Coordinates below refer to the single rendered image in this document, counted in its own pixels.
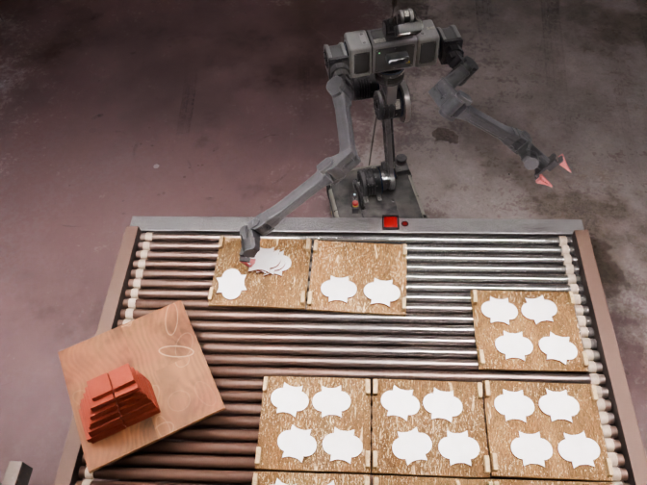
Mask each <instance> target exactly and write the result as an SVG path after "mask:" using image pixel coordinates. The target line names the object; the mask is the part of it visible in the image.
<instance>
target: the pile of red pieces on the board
mask: <svg viewBox="0 0 647 485"><path fill-rule="evenodd" d="M109 375H110V376H109ZM87 384H88V387H86V388H85V390H86V392H85V393H84V394H83V395H84V398H83V399H81V403H80V407H81V409H79V413H80V417H81V421H82V424H83V427H84V431H85V435H86V439H87V441H88V442H92V443H93V444H94V443H96V442H98V441H100V440H102V439H104V438H107V437H109V436H111V435H113V434H115V433H118V432H119V431H121V430H123V429H125V428H126V426H127V427H129V426H131V425H134V424H136V423H138V422H140V421H143V420H146V419H148V418H150V417H152V416H154V415H156V414H159V413H161V411H160V408H159V405H158V402H157V399H156V396H155V394H154V391H153V388H152V385H151V383H150V381H149V380H148V379H147V378H146V377H145V376H143V375H142V373H141V372H138V370H135V369H134V368H133V367H132V368H131V367H130V365H129V364H128V363H127V364H125V365H123V366H121V367H119V368H116V369H114V370H111V371H109V374H108V373H107V372H106V373H104V374H101V375H99V376H97V377H95V378H93V379H91V380H89V381H87Z"/></svg>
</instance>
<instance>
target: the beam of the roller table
mask: <svg viewBox="0 0 647 485"><path fill-rule="evenodd" d="M254 218H255V217H132V220H131V223H130V226H139V227H140V229H141V231H142V233H146V232H153V233H196V234H240V229H241V227H243V226H245V225H247V223H248V222H250V221H251V220H253V219H254ZM403 221H407V222H408V225H407V226H402V225H401V223H402V222H403ZM399 222H400V230H382V217H284V218H283V219H282V220H281V221H280V222H279V224H278V225H276V226H275V227H274V230H273V231H271V232H270V234H301V235H407V236H513V237H558V236H566V237H571V236H572V234H573V232H574V230H584V229H583V225H582V220H581V219H512V218H399Z"/></svg>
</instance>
